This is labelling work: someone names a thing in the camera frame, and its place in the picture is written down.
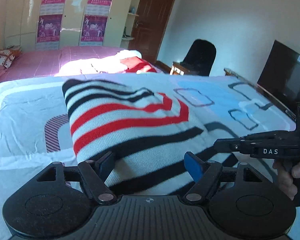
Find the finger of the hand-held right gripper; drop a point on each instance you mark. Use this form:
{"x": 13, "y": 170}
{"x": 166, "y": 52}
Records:
{"x": 230, "y": 145}

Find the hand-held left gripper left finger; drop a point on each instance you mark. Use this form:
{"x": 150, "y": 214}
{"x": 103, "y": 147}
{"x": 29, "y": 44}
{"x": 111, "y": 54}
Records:
{"x": 107, "y": 163}

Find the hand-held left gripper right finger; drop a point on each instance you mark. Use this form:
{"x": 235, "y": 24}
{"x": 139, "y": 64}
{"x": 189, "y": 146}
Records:
{"x": 193, "y": 167}

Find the striped white knit sweater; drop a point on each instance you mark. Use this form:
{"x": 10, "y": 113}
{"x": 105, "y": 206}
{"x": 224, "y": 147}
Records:
{"x": 130, "y": 130}

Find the person's right hand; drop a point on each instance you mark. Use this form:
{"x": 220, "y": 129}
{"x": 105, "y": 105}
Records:
{"x": 286, "y": 180}

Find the black television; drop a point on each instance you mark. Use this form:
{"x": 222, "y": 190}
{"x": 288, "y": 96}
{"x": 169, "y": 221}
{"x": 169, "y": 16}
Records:
{"x": 282, "y": 75}

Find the small wooden table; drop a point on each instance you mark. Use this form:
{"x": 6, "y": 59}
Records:
{"x": 181, "y": 68}

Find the black chair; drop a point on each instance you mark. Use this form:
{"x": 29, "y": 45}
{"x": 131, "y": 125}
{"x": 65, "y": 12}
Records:
{"x": 201, "y": 55}

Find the white and blue printed blanket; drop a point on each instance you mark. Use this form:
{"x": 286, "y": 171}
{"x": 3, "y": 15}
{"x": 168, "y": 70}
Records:
{"x": 22, "y": 120}

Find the white cloth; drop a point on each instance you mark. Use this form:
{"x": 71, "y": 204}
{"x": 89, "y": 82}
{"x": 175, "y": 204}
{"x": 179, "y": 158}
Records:
{"x": 90, "y": 63}

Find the red cloth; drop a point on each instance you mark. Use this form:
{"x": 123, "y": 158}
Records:
{"x": 137, "y": 65}

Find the pink checked bed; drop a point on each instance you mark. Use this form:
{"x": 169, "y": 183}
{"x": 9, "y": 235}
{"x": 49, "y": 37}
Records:
{"x": 37, "y": 62}

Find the white corner shelf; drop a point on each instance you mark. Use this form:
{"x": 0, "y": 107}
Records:
{"x": 127, "y": 38}
{"x": 133, "y": 14}

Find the cream glossy wardrobe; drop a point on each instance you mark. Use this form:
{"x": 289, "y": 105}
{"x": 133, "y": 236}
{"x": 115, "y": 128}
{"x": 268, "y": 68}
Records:
{"x": 75, "y": 22}

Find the brown wooden door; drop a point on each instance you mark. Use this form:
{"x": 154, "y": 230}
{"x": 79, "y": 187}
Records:
{"x": 152, "y": 22}

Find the patterned pillow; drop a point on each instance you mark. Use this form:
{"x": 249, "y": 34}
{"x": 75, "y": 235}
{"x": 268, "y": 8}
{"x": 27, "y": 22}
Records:
{"x": 2, "y": 58}

